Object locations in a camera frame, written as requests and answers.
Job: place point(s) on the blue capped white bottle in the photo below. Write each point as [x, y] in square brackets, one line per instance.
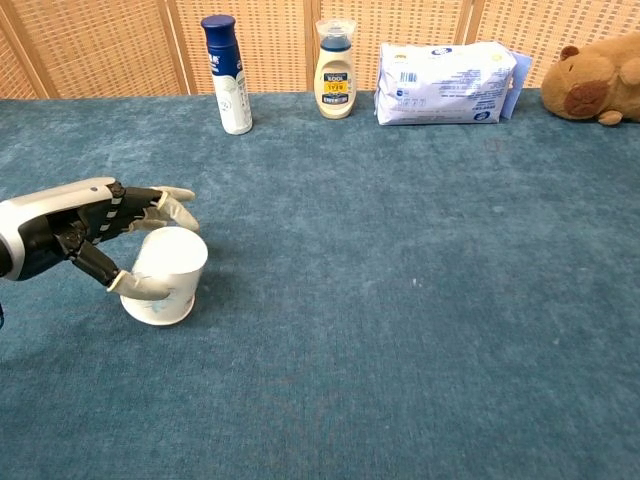
[231, 85]

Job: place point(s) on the blue table cloth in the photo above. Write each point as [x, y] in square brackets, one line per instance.
[375, 300]

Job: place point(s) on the brown capybara plush toy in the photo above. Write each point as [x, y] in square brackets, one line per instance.
[590, 80]

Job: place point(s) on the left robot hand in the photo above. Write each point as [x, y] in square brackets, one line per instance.
[55, 220]

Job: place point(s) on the woven rattan folding screen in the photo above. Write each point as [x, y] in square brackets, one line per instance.
[100, 45]

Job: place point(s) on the floral white paper cup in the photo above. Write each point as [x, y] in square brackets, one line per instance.
[175, 265]

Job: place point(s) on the cream squeeze sauce bottle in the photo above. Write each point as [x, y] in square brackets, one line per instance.
[334, 90]

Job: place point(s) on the white tissue pack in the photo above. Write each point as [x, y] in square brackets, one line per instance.
[440, 85]

